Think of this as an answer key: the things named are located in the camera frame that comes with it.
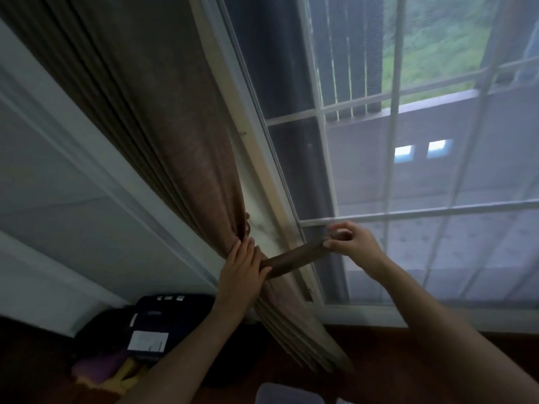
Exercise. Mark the person's right thumb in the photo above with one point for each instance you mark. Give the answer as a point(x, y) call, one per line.
point(334, 243)

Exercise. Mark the person's left middle finger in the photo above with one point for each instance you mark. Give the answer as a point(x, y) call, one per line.
point(248, 250)

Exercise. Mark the black bag with white label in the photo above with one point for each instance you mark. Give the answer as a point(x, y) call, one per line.
point(177, 319)

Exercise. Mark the person's right forearm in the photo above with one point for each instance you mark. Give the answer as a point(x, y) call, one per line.
point(433, 332)

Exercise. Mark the grey fabric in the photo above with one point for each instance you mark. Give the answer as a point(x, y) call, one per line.
point(290, 395)

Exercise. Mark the white window frame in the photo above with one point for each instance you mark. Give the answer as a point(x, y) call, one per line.
point(252, 134)

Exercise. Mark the person's left hand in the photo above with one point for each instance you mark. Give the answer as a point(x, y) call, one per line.
point(238, 286)

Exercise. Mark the white window security grille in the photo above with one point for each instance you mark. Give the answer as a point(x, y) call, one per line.
point(393, 121)

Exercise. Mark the purple cloth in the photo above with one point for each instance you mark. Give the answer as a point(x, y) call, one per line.
point(99, 366)

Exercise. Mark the brown curtain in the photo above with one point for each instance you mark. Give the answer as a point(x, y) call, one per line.
point(168, 121)

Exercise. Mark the yellow cloth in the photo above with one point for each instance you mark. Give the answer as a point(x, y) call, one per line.
point(124, 376)

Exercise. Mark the person's right hand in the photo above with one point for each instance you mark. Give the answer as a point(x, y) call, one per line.
point(360, 248)

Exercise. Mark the grey building outside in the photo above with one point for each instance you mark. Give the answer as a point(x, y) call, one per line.
point(421, 172)

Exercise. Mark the person's left thumb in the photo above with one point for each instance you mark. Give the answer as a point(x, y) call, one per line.
point(265, 273)

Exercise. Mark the dark slatted fence outside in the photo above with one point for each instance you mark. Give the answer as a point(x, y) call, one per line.
point(349, 54)

